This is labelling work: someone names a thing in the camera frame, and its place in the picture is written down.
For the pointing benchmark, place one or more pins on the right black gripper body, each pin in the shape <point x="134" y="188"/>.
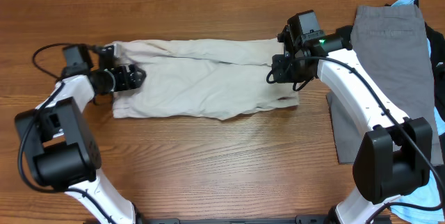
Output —
<point x="295" y="73"/>

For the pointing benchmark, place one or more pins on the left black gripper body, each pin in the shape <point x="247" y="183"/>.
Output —
<point x="122" y="78"/>

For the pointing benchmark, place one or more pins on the beige shorts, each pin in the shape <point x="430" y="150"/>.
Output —
<point x="201" y="78"/>

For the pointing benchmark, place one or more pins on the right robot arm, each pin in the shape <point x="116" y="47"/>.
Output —
<point x="394" y="156"/>

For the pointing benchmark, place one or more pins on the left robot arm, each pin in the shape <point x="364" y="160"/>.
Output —
<point x="57" y="150"/>

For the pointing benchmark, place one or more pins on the grey shorts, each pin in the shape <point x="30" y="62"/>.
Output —
<point x="391" y="45"/>

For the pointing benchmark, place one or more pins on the light blue garment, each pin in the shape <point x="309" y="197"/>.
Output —
<point x="426" y="194"/>

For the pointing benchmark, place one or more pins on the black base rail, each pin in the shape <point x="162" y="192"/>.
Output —
<point x="236" y="221"/>

